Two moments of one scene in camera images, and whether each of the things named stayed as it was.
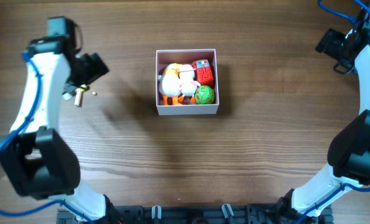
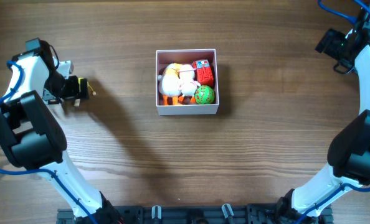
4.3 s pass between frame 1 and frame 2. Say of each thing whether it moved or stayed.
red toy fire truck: stayed
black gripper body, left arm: moved
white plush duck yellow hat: stayed
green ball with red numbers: stayed
